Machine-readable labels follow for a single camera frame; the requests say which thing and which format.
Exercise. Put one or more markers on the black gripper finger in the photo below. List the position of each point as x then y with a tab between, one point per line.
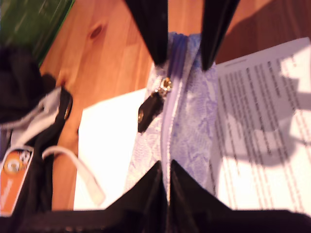
150	191
189	194
216	26
153	26

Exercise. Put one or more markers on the purple snakeskin zip bag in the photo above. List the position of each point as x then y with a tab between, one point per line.
192	121

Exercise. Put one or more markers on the black zipper pull tab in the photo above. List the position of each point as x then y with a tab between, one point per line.
149	111

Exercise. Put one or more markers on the silver green pet food bag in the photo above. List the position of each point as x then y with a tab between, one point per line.
29	24

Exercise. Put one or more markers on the blank white paper sheet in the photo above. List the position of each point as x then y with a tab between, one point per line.
104	145

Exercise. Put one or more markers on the printed paper sheet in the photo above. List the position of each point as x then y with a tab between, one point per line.
255	109

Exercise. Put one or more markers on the orange LeRobot sticker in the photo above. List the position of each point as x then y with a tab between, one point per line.
12	184

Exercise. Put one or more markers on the black and grey hoodie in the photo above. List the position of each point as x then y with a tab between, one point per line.
22	92

